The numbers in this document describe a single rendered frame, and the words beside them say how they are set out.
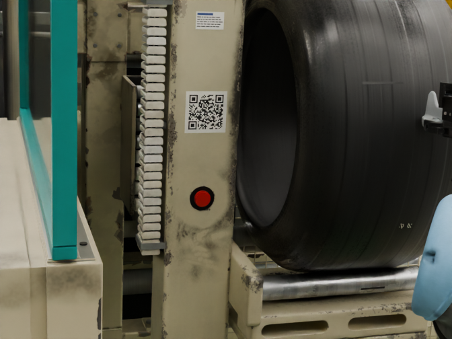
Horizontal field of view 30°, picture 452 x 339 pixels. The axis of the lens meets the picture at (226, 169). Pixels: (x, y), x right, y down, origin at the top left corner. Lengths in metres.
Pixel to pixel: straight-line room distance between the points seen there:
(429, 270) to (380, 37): 0.74
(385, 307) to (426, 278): 0.90
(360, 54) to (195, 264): 0.50
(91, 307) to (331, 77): 0.79
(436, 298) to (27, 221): 0.36
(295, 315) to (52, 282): 0.94
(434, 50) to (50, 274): 0.93
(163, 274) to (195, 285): 0.06
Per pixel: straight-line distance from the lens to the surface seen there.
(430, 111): 1.36
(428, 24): 1.47
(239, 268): 1.54
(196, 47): 1.47
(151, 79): 1.47
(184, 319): 1.61
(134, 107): 1.87
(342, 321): 1.60
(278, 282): 1.56
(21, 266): 0.66
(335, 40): 1.39
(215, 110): 1.50
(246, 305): 1.51
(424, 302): 0.75
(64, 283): 0.67
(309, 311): 1.58
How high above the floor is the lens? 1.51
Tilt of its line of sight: 15 degrees down
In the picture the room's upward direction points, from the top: 3 degrees clockwise
